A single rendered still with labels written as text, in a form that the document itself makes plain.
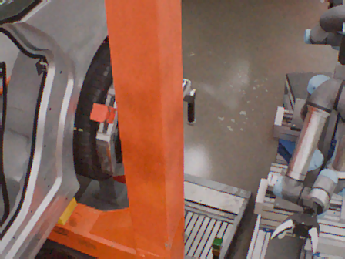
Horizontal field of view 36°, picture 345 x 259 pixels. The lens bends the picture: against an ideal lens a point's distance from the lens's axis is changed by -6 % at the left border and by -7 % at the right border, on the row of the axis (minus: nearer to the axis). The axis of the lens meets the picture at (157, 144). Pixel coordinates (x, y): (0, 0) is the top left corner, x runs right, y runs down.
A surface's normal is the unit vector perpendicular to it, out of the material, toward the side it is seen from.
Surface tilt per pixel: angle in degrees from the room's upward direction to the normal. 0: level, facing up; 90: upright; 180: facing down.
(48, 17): 80
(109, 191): 90
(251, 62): 0
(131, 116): 90
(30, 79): 43
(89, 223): 0
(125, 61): 90
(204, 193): 0
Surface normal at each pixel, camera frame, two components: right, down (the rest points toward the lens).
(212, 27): -0.04, -0.69
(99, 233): -0.40, 0.67
